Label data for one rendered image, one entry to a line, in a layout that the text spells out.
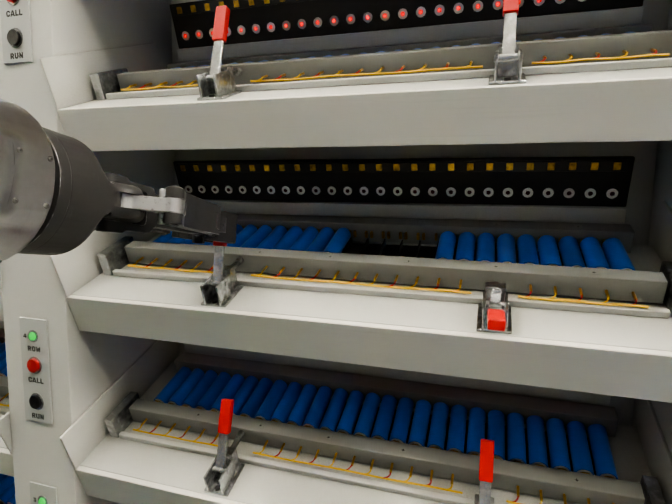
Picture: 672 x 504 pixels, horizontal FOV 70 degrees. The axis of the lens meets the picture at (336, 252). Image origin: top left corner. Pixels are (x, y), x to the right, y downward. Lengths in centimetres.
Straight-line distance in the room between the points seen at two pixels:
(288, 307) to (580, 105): 30
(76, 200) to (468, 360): 32
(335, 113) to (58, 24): 32
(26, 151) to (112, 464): 44
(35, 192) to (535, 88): 34
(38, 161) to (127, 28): 44
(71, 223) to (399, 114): 26
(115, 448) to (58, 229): 40
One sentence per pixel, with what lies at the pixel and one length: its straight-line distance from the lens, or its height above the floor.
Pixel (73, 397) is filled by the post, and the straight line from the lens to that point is 64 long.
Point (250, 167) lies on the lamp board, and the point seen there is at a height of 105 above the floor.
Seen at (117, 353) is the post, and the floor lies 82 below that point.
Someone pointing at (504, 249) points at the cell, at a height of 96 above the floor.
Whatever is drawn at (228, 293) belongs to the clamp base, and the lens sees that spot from 50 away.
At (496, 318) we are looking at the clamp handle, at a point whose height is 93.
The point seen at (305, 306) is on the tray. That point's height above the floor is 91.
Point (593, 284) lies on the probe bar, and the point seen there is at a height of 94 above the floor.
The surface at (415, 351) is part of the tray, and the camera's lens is 44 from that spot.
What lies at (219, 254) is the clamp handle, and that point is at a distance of 50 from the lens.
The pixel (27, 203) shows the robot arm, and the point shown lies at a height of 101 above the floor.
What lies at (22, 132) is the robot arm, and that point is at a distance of 29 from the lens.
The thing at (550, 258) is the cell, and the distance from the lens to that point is 51.
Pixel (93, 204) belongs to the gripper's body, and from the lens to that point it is 32.
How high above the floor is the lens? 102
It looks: 7 degrees down
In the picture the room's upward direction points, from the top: 1 degrees clockwise
